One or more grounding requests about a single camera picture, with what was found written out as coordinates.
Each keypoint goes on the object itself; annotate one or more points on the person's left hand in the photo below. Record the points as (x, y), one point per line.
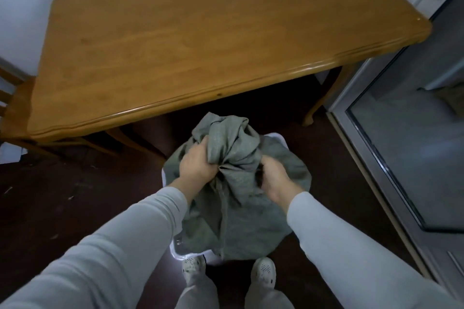
(194, 167)

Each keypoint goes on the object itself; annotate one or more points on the person's left forearm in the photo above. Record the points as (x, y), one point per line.
(108, 247)

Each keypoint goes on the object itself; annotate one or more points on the person's left white shoe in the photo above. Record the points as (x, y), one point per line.
(193, 268)

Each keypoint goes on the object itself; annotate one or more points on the person's leg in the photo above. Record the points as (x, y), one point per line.
(197, 294)
(266, 296)

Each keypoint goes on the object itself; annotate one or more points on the person's right hand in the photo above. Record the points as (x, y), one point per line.
(277, 178)

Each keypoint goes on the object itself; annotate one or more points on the person's right thumb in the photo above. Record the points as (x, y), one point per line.
(266, 161)

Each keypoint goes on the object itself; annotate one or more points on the person's left leg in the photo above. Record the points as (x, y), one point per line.
(197, 294)

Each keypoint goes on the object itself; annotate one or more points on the wooden table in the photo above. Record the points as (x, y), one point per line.
(203, 40)

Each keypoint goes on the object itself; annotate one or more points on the white laundry basket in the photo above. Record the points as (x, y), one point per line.
(181, 249)

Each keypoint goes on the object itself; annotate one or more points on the wooden chair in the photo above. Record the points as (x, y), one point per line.
(14, 109)

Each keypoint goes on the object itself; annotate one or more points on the person's left thumb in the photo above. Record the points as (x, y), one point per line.
(201, 145)

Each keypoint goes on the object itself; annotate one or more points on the person's right leg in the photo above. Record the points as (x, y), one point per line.
(266, 296)

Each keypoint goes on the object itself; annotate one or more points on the person's white shoe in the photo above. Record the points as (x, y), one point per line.
(193, 268)
(264, 269)

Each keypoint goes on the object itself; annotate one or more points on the person's right forearm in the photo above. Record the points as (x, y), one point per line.
(348, 254)

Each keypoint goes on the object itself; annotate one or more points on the glass door with grey frame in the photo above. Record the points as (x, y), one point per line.
(406, 160)

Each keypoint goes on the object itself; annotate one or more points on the person's right white shoe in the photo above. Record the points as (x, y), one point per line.
(264, 269)

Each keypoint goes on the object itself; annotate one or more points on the grey-green garment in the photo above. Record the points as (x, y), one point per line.
(235, 189)

